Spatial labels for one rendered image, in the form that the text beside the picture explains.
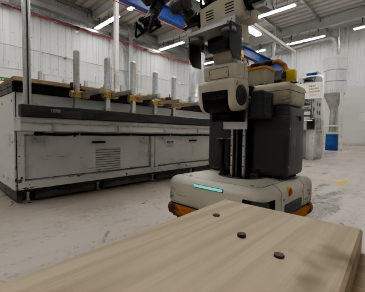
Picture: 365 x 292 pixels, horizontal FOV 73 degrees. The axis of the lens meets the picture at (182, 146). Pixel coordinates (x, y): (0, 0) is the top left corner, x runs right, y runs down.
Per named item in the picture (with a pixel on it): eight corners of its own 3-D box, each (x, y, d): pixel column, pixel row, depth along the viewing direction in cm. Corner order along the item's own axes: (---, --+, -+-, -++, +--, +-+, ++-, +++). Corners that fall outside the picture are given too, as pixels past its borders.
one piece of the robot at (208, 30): (203, 70, 141) (204, 32, 140) (247, 61, 122) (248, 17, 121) (184, 65, 130) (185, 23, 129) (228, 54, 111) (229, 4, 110)
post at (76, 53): (80, 116, 184) (79, 50, 181) (75, 116, 181) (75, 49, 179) (77, 116, 186) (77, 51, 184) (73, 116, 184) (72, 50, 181)
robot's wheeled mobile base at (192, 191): (227, 195, 197) (229, 164, 196) (314, 215, 153) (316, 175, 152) (164, 214, 149) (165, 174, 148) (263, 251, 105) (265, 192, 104)
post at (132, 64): (135, 116, 220) (135, 61, 217) (132, 116, 217) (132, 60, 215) (133, 116, 222) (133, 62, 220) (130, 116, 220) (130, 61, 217)
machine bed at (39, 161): (288, 158, 543) (289, 119, 538) (14, 205, 175) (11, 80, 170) (259, 156, 591) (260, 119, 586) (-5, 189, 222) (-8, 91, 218)
